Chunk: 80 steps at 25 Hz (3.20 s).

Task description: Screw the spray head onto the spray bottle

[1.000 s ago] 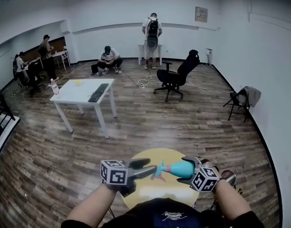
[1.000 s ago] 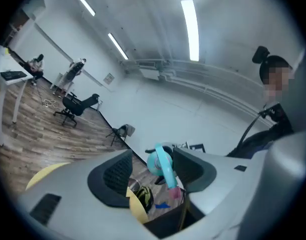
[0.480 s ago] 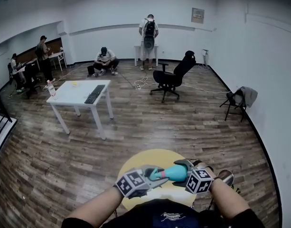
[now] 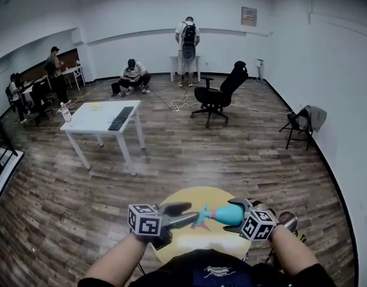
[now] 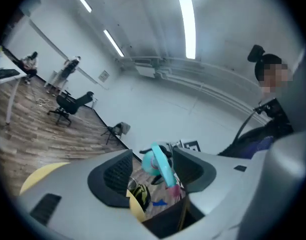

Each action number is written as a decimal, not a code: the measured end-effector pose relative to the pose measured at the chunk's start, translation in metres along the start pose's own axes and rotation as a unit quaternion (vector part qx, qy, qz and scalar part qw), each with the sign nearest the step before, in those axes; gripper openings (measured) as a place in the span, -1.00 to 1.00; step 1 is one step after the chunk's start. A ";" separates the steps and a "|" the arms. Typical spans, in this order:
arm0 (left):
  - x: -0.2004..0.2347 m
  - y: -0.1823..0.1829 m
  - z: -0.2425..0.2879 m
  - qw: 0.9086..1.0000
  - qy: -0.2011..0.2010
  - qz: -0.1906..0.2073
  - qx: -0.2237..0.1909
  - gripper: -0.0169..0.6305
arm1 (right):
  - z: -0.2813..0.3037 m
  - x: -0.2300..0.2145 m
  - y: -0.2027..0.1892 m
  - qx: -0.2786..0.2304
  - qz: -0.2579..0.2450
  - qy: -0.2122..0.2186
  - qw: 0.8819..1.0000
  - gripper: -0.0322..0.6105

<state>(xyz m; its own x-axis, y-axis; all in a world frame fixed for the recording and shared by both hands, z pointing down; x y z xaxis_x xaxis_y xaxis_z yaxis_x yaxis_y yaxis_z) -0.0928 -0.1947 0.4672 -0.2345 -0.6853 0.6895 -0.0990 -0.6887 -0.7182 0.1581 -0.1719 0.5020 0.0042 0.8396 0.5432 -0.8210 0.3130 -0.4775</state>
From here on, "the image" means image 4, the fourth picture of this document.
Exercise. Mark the shiny metal cylinder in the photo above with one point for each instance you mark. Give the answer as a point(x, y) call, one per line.
point(288, 221)

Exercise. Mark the black keyboard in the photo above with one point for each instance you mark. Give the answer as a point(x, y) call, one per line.
point(121, 118)

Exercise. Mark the black office chair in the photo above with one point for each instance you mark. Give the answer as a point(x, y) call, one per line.
point(216, 96)

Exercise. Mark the small white table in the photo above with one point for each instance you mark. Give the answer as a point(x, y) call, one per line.
point(174, 58)

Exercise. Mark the white square table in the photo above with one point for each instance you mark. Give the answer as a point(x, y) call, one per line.
point(93, 118)

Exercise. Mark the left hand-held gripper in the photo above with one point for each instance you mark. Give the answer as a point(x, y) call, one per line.
point(145, 221)

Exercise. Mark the yellow round table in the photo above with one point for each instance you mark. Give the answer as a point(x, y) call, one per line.
point(207, 241)

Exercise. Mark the black folding chair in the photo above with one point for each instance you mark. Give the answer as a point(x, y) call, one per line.
point(294, 124)

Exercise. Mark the teal and pink toy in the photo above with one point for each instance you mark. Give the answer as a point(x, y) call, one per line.
point(229, 215)

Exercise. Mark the grey wall panel box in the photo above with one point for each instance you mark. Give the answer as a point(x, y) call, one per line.
point(249, 16)

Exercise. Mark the black swivel chair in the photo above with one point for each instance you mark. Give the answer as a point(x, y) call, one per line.
point(39, 100)

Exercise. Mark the person's right forearm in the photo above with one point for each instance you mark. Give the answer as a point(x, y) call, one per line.
point(294, 250)

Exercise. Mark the white folding table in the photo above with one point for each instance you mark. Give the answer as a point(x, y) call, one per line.
point(74, 70)

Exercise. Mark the black backpack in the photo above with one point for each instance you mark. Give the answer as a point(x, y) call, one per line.
point(189, 39)

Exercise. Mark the person's dark printed t-shirt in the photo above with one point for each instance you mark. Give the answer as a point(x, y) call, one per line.
point(210, 272)

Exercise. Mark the clear plastic bottle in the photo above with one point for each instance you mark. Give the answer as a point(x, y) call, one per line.
point(66, 115)

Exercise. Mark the light blue plastic object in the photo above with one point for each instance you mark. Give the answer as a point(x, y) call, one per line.
point(203, 215)

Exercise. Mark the person's right hand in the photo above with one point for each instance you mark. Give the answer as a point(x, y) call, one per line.
point(258, 204)

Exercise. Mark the grey jacket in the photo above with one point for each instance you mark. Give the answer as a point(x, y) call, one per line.
point(316, 117)

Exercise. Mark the person's left forearm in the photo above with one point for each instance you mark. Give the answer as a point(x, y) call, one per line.
point(120, 262)

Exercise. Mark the white power strip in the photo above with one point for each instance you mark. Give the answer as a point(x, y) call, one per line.
point(175, 108)

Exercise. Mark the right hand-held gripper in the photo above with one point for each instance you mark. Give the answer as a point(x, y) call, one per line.
point(258, 226)

